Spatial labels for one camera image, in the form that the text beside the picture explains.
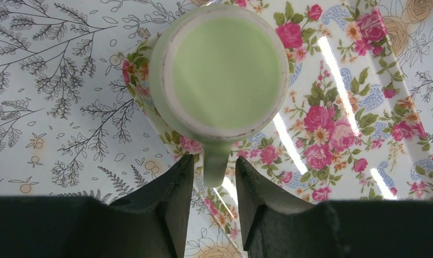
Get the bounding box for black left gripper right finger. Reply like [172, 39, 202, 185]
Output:
[235, 157, 433, 257]

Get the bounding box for light green mug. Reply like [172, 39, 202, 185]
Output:
[149, 4, 289, 188]

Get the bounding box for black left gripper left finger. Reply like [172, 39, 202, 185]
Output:
[0, 155, 194, 257]

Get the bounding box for floral serving tray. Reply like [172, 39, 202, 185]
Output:
[123, 1, 433, 250]

